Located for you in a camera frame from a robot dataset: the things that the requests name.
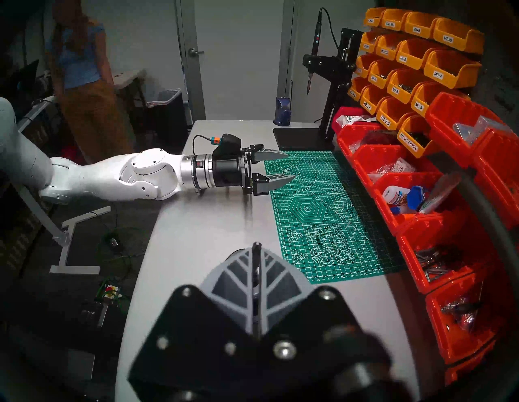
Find white door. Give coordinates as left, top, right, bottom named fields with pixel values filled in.
left=194, top=0, right=284, bottom=121

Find white standing desk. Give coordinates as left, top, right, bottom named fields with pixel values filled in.
left=12, top=95, right=111, bottom=276

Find tall clear parts bag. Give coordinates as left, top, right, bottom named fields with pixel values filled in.
left=419, top=172, right=463, bottom=214

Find clear bag of screws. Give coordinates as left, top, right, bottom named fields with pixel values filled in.
left=368, top=158, right=417, bottom=184

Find thin black left wrist cable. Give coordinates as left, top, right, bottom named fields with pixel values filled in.
left=191, top=134, right=213, bottom=157

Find blue bench vise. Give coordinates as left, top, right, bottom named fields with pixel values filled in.
left=274, top=96, right=292, bottom=126

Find yellow bin labelled M3-12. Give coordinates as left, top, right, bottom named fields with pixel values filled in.
left=367, top=59, right=400, bottom=89

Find clear plastic parts bag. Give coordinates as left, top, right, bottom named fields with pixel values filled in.
left=453, top=115, right=512, bottom=145

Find yellow bin labelled M3-6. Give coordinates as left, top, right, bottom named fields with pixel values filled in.
left=410, top=81, right=471, bottom=118

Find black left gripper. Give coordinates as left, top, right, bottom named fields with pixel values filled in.
left=212, top=145, right=296, bottom=196

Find yellow bin labelled M4X4X6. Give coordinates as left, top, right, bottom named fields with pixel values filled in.
left=375, top=33, right=408, bottom=60

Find yellow screw bin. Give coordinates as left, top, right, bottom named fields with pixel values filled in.
left=359, top=30, right=386, bottom=53
left=355, top=53, right=380, bottom=78
left=364, top=7, right=390, bottom=27
left=349, top=77, right=369, bottom=102

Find yellow bin labelled M3-4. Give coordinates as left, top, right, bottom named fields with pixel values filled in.
left=424, top=49, right=482, bottom=89

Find dark antistatic parts bag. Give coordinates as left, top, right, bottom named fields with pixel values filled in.
left=359, top=130, right=400, bottom=147

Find yellow bin labelled M2.5-5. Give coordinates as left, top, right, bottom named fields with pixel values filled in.
left=375, top=96, right=414, bottom=130

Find person in blue shirt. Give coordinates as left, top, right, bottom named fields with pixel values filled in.
left=47, top=0, right=136, bottom=163

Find yellow bin labelled M3X8 BAD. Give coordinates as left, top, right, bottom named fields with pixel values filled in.
left=380, top=9, right=411, bottom=32

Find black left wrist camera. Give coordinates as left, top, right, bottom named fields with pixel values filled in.
left=210, top=134, right=242, bottom=160

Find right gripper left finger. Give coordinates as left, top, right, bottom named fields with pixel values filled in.
left=128, top=244, right=261, bottom=402

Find red plastic parts bin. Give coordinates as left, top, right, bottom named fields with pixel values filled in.
left=425, top=263, right=507, bottom=365
left=444, top=340, right=499, bottom=385
left=337, top=124, right=400, bottom=158
left=373, top=172, right=467, bottom=236
left=397, top=211, right=499, bottom=294
left=332, top=106, right=377, bottom=134
left=472, top=130, right=519, bottom=227
left=425, top=92, right=511, bottom=167
left=352, top=144, right=440, bottom=196

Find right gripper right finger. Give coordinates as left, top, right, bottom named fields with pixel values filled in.
left=258, top=245, right=392, bottom=402

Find white folding table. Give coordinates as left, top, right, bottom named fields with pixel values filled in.
left=113, top=69, right=147, bottom=118

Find small blue plastic part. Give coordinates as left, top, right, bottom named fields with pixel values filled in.
left=407, top=186, right=426, bottom=211

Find green cutting mat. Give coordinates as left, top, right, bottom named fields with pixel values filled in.
left=264, top=151, right=406, bottom=284

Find black trash bin white liner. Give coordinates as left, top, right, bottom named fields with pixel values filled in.
left=146, top=88, right=190, bottom=152

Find white plastic bag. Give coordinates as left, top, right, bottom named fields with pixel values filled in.
left=336, top=114, right=377, bottom=127

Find yellow bin labelled M4-0.7 hex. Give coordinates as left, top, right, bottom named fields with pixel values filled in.
left=397, top=115, right=440, bottom=158

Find bagged small metal parts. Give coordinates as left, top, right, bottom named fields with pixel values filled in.
left=440, top=296, right=485, bottom=333

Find pile of metal screwdriver bits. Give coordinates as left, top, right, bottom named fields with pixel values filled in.
left=414, top=245, right=465, bottom=283

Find black stand cable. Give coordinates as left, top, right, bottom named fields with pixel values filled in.
left=322, top=7, right=342, bottom=55

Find yellow bin labelled M3-8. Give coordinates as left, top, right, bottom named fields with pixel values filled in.
left=386, top=68, right=430, bottom=104

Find black metal stand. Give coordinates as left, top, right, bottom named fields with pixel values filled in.
left=272, top=8, right=363, bottom=151

